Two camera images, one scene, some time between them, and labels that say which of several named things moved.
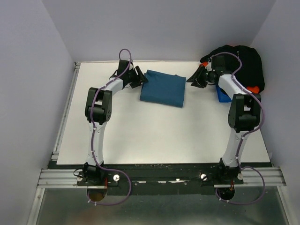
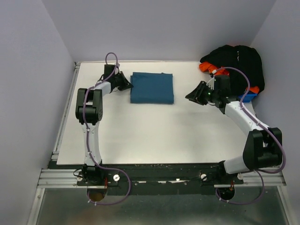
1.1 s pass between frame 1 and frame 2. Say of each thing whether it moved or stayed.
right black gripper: moved
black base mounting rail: stayed
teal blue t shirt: moved
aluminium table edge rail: stayed
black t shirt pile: stayed
